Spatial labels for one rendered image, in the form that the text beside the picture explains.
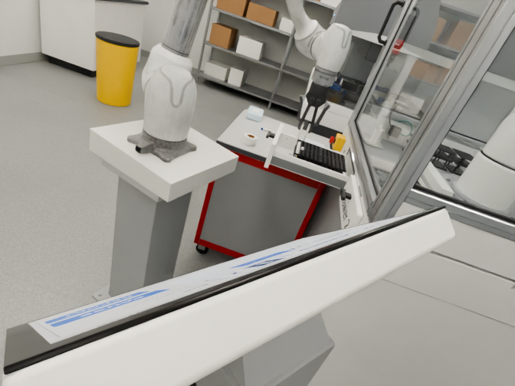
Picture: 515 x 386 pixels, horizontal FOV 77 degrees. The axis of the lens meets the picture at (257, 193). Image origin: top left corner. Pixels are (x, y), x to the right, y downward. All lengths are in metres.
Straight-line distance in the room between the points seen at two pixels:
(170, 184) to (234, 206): 0.75
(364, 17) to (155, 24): 4.47
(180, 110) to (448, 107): 0.74
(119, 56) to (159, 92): 2.58
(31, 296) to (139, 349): 1.60
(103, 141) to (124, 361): 1.04
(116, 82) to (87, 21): 0.95
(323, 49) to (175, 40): 0.53
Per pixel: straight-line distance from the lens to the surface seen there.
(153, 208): 1.21
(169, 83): 1.08
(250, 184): 1.63
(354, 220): 1.02
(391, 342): 1.25
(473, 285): 1.11
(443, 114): 0.83
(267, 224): 1.74
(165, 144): 1.13
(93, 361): 0.21
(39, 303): 1.77
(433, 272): 1.05
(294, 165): 1.29
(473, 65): 0.83
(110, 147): 1.19
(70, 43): 4.62
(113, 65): 3.68
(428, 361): 1.33
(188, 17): 1.25
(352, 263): 0.33
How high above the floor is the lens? 1.37
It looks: 30 degrees down
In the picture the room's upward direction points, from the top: 19 degrees clockwise
